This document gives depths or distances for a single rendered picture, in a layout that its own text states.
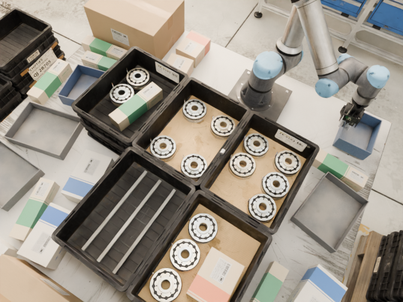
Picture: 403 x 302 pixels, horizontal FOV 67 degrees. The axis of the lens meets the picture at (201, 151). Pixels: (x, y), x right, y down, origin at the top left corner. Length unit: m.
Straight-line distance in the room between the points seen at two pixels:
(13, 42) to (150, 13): 1.01
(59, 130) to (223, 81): 0.83
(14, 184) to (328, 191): 1.33
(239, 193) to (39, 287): 0.74
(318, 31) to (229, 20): 1.95
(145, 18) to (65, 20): 1.62
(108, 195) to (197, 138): 0.42
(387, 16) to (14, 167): 2.65
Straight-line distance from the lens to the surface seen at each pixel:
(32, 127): 1.58
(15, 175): 1.49
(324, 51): 1.16
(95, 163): 1.29
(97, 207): 1.18
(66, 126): 1.52
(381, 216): 2.38
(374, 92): 1.31
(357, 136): 1.60
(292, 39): 1.38
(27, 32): 2.35
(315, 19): 1.14
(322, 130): 1.57
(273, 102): 1.52
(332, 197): 1.43
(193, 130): 1.27
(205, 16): 3.05
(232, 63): 1.69
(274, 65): 1.35
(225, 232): 1.12
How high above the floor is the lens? 1.92
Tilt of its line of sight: 63 degrees down
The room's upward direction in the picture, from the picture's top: 6 degrees clockwise
